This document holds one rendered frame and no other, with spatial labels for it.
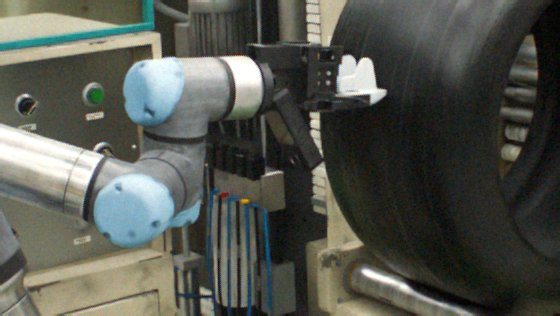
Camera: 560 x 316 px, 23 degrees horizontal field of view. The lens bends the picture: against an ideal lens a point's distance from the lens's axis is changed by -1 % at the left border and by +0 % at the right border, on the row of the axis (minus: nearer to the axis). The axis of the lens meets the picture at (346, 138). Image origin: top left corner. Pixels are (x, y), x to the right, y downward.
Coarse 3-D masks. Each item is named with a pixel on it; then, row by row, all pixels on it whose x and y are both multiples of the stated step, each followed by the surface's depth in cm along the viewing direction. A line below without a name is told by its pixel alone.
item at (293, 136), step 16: (288, 96) 163; (272, 112) 164; (288, 112) 164; (272, 128) 167; (288, 128) 164; (304, 128) 165; (288, 144) 167; (304, 144) 166; (288, 160) 169; (304, 160) 166; (320, 160) 167
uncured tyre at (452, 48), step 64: (384, 0) 180; (448, 0) 172; (512, 0) 171; (384, 64) 176; (448, 64) 170; (512, 64) 172; (320, 128) 188; (384, 128) 176; (448, 128) 170; (384, 192) 179; (448, 192) 172; (512, 192) 217; (384, 256) 192; (448, 256) 177; (512, 256) 178
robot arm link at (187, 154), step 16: (144, 144) 156; (160, 144) 154; (176, 144) 154; (192, 144) 155; (176, 160) 153; (192, 160) 156; (192, 176) 154; (192, 192) 154; (192, 208) 157; (176, 224) 157
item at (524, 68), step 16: (528, 48) 238; (528, 64) 248; (512, 80) 242; (528, 80) 238; (512, 96) 243; (528, 96) 240; (512, 112) 242; (528, 112) 240; (512, 128) 245; (528, 128) 242; (512, 144) 248; (512, 160) 245
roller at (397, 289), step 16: (352, 272) 208; (368, 272) 206; (384, 272) 205; (352, 288) 210; (368, 288) 205; (384, 288) 202; (400, 288) 200; (416, 288) 198; (432, 288) 197; (400, 304) 200; (416, 304) 197; (432, 304) 194; (448, 304) 192; (464, 304) 191
